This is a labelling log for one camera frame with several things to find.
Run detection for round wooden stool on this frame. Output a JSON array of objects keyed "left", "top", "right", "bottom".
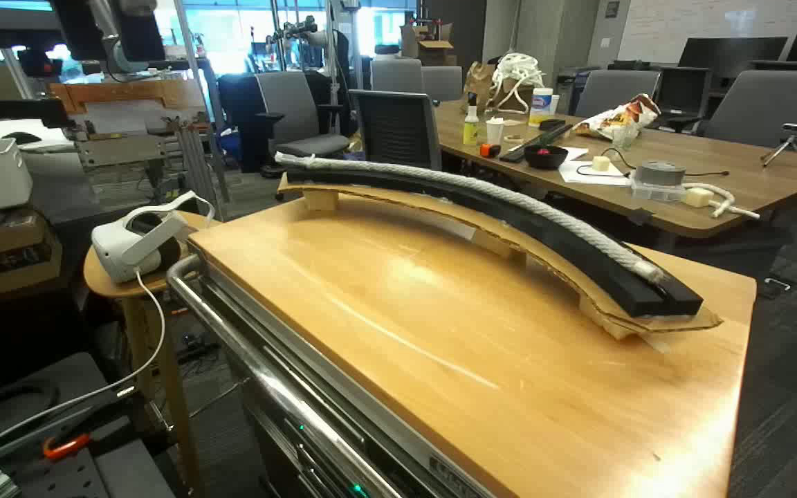
[{"left": 81, "top": 211, "right": 217, "bottom": 493}]

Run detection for yellow glue bottle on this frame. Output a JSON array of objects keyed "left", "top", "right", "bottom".
[{"left": 461, "top": 101, "right": 483, "bottom": 150}]

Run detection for metal tool cart with handle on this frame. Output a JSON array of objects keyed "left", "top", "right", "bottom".
[{"left": 164, "top": 251, "right": 498, "bottom": 498}]

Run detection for grey fabric office chair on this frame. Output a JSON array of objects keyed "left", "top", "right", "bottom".
[
  {"left": 420, "top": 64, "right": 465, "bottom": 104},
  {"left": 574, "top": 67, "right": 664, "bottom": 119},
  {"left": 254, "top": 70, "right": 355, "bottom": 161},
  {"left": 369, "top": 54, "right": 426, "bottom": 95}
]

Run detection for bundle of white rope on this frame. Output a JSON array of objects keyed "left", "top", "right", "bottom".
[{"left": 490, "top": 50, "right": 548, "bottom": 113}]

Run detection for large grey office chair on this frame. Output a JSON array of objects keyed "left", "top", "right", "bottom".
[{"left": 701, "top": 70, "right": 797, "bottom": 150}]

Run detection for orange clamp handle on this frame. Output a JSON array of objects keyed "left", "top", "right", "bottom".
[{"left": 43, "top": 431, "right": 92, "bottom": 465}]

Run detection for grey perforated metal plate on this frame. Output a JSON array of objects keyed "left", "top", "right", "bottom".
[{"left": 0, "top": 439, "right": 174, "bottom": 498}]

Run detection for long wooden conference table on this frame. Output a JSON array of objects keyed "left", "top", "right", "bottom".
[{"left": 434, "top": 96, "right": 797, "bottom": 243}]

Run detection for black office chair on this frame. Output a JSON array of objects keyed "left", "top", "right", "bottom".
[{"left": 217, "top": 72, "right": 277, "bottom": 173}]

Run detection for stacked cardboard boxes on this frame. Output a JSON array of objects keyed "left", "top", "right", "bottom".
[{"left": 0, "top": 204, "right": 63, "bottom": 306}]

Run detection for black square chair back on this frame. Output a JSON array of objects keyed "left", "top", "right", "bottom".
[{"left": 657, "top": 64, "right": 714, "bottom": 133}]

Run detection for white paper sheet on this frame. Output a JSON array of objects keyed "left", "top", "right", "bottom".
[{"left": 559, "top": 147, "right": 636, "bottom": 190}]

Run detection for black curved foam track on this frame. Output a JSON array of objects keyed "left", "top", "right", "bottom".
[{"left": 271, "top": 157, "right": 707, "bottom": 320}]

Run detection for black bowl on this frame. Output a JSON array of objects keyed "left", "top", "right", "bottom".
[{"left": 523, "top": 144, "right": 570, "bottom": 171}]

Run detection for black flat overhead panel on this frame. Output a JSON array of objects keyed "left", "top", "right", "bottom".
[{"left": 0, "top": 6, "right": 70, "bottom": 50}]

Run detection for curved wooden platform base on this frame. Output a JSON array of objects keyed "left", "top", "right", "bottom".
[{"left": 274, "top": 173, "right": 725, "bottom": 342}]

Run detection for white power adapter with cord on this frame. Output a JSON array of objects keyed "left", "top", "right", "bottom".
[{"left": 631, "top": 176, "right": 765, "bottom": 222}]

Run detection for white VR headset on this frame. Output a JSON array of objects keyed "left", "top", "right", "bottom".
[{"left": 90, "top": 190, "right": 200, "bottom": 288}]

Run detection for metal frame with wooden board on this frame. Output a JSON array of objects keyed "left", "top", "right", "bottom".
[{"left": 47, "top": 74, "right": 227, "bottom": 219}]

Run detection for thick white braided rope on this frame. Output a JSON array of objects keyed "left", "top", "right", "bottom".
[{"left": 271, "top": 150, "right": 672, "bottom": 288}]

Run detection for dark grey mesh office chair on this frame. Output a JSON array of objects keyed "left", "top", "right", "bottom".
[{"left": 353, "top": 89, "right": 445, "bottom": 171}]

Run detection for white and orange chip bag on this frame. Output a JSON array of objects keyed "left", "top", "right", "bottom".
[{"left": 574, "top": 90, "right": 664, "bottom": 147}]

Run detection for black remote control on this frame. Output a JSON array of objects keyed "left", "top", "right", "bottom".
[{"left": 498, "top": 119, "right": 574, "bottom": 166}]

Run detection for white headset cable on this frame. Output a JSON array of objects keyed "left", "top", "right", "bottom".
[{"left": 0, "top": 190, "right": 220, "bottom": 468}]

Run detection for white bottle with blue label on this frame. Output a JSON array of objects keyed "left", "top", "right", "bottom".
[{"left": 528, "top": 83, "right": 559, "bottom": 131}]

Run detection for grey duct tape roll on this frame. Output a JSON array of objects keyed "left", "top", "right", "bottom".
[{"left": 631, "top": 161, "right": 686, "bottom": 190}]

